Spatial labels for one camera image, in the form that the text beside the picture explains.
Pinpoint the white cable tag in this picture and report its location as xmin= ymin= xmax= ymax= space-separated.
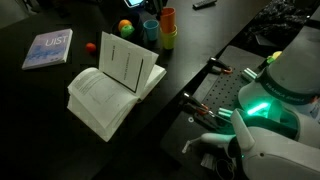
xmin=181 ymin=139 xmax=194 ymax=155

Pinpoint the black remote control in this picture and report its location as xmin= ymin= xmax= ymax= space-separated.
xmin=192 ymin=0 xmax=218 ymax=10

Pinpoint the black bowl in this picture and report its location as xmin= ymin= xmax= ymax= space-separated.
xmin=111 ymin=12 xmax=145 ymax=45

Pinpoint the thick open white book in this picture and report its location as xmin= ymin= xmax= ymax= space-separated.
xmin=66 ymin=30 xmax=168 ymax=143

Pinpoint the white paper label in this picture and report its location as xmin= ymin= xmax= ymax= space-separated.
xmin=200 ymin=152 xmax=218 ymax=168

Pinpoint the closed UIST book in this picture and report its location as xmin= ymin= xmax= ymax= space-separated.
xmin=21 ymin=28 xmax=74 ymax=71

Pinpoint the orange plastic cup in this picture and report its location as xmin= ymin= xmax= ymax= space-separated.
xmin=160 ymin=7 xmax=177 ymax=34

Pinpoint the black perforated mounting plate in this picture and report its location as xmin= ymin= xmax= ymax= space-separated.
xmin=159 ymin=44 xmax=268 ymax=180

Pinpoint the tablet with lit screen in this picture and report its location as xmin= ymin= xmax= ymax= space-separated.
xmin=123 ymin=0 xmax=146 ymax=9

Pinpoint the thin black cable loop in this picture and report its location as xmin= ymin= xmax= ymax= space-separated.
xmin=214 ymin=157 xmax=236 ymax=180

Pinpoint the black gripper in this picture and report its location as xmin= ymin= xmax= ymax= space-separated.
xmin=146 ymin=0 xmax=165 ymax=15

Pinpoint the green toy fruit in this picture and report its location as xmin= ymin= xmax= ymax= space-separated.
xmin=120 ymin=24 xmax=136 ymax=39

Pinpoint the orange toy fruit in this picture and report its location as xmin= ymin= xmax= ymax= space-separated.
xmin=117 ymin=19 xmax=134 ymax=32

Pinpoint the small orange ball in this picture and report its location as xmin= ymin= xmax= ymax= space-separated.
xmin=84 ymin=42 xmax=98 ymax=55

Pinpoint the dark speckled fabric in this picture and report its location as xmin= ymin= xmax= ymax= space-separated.
xmin=254 ymin=0 xmax=320 ymax=38

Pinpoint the silver metal cylinder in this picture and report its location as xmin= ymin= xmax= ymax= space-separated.
xmin=241 ymin=67 xmax=258 ymax=83
xmin=217 ymin=106 xmax=234 ymax=121

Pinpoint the yellow plastic cup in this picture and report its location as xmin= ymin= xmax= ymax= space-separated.
xmin=160 ymin=24 xmax=179 ymax=38
xmin=161 ymin=32 xmax=178 ymax=51

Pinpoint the blue plastic cup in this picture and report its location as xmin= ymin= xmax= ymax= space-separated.
xmin=143 ymin=19 xmax=160 ymax=42

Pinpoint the black clamp with orange tip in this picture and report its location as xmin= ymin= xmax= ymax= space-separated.
xmin=207 ymin=56 xmax=234 ymax=75

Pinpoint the black clamp with orange handle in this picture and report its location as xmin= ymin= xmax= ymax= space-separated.
xmin=181 ymin=91 xmax=218 ymax=118

